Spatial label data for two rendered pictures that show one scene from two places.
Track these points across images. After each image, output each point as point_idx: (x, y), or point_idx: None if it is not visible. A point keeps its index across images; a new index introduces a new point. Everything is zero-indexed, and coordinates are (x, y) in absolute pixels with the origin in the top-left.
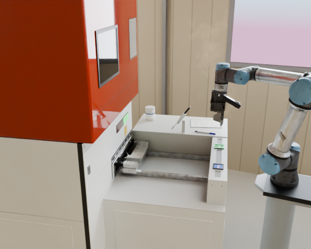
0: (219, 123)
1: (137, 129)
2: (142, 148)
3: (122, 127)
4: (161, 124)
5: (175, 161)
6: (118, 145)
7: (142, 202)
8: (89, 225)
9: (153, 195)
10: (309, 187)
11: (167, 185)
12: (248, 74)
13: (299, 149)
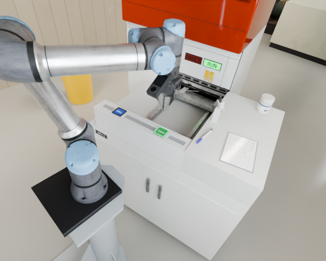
0: (239, 167)
1: (230, 95)
2: (206, 103)
3: (199, 65)
4: (241, 112)
5: (186, 127)
6: (185, 71)
7: (132, 91)
8: (128, 74)
9: (137, 98)
10: (57, 202)
11: (147, 109)
12: (130, 37)
13: (65, 160)
